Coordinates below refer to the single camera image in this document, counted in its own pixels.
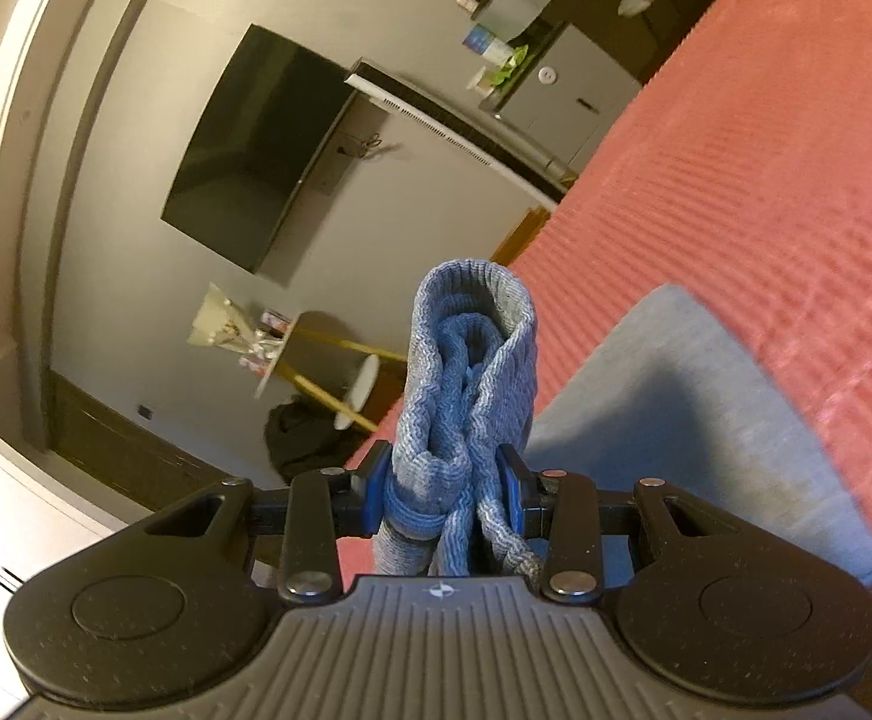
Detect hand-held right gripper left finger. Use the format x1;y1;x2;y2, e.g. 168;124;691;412
132;442;393;605

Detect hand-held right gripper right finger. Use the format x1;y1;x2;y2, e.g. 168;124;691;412
496;442;753;605

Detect blue-grey sweat pants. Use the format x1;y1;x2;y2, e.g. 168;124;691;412
372;259;872;602

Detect black cloth heap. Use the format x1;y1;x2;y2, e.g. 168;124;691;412
264;400;356;486

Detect yellow-legged round side table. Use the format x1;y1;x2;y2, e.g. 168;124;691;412
254;310;408;434

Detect table ornament with figures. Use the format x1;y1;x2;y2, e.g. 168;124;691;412
187;282;292;377

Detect grey cabinet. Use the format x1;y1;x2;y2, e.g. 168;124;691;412
490;19;644;175

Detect pink ribbed blanket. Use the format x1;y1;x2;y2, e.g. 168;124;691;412
350;0;872;605

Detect green leafy decoration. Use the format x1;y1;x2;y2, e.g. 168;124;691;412
490;45;532;89

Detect blue and white cup stack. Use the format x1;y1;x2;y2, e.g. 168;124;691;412
461;24;516;66

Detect black wall television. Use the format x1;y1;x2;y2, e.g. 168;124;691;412
159;24;356;276

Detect white wall heater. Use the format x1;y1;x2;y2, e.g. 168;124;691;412
344;58;567;201

